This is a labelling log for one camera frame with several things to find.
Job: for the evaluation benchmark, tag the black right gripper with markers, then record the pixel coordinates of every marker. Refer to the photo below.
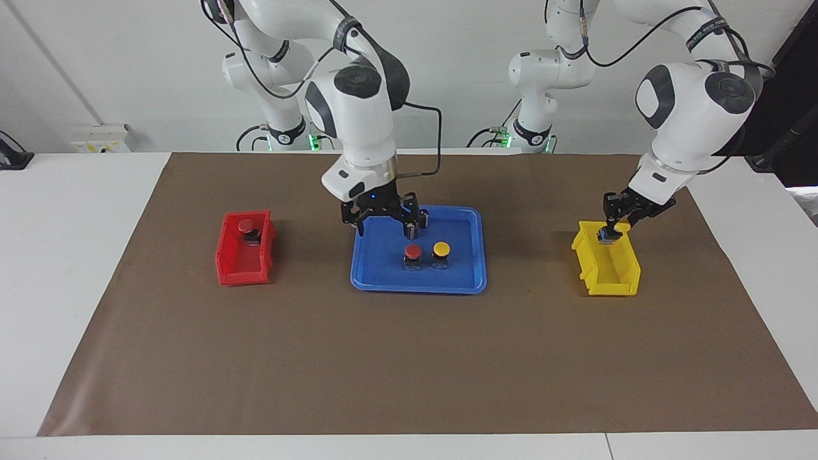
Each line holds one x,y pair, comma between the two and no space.
377,203

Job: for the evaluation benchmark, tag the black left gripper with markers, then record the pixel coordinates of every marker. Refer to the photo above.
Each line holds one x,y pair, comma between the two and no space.
639,206

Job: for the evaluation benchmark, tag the yellow push button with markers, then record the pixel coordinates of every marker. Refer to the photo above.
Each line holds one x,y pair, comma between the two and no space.
623,227
441,248

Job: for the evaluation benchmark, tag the red push button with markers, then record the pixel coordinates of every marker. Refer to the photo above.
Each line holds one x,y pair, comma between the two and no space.
246,225
413,250

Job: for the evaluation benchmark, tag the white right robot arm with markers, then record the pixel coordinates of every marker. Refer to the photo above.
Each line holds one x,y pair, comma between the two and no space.
358,121

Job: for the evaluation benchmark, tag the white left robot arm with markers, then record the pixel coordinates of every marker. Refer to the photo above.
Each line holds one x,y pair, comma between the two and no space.
690,121

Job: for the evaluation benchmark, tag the black cylindrical capacitor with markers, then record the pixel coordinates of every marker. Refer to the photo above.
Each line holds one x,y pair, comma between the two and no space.
424,219

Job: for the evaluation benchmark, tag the blue plastic tray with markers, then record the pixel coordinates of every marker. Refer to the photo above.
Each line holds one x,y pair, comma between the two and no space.
383,271

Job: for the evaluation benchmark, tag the yellow plastic bin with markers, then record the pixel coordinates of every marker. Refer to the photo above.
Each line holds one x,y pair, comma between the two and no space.
607,278

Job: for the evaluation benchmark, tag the brown table mat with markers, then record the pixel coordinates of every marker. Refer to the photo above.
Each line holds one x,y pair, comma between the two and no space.
409,358

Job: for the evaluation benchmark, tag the red plastic bin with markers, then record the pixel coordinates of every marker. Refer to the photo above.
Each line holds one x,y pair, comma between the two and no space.
239,268

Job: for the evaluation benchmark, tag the black tripod leg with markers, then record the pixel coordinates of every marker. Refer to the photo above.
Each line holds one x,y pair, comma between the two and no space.
783,144

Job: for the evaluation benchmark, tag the black panel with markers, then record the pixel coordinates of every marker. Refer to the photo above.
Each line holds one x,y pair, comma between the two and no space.
799,96

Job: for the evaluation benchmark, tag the black clamp stand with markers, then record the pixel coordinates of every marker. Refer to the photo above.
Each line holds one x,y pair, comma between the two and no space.
13,158

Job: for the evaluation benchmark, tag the white wall socket box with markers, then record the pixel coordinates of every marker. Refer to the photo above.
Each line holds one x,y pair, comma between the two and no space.
99,137

